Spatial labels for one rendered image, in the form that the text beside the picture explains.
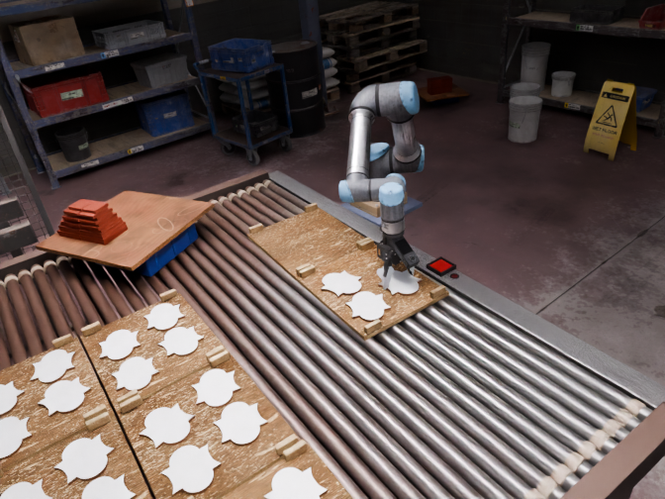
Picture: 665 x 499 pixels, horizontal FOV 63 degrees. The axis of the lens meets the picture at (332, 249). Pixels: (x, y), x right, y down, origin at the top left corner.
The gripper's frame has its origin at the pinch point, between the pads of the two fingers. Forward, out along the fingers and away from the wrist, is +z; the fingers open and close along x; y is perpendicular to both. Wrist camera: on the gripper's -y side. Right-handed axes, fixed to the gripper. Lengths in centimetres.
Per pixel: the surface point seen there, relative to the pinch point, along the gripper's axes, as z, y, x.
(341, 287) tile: -0.7, 10.1, 17.1
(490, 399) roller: 3, -53, 13
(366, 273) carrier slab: 0.4, 12.5, 5.0
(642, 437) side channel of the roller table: 1, -84, -3
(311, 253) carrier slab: 0.0, 37.0, 13.2
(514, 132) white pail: 82, 207, -304
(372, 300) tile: -0.4, -2.4, 13.4
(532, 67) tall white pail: 50, 264, -395
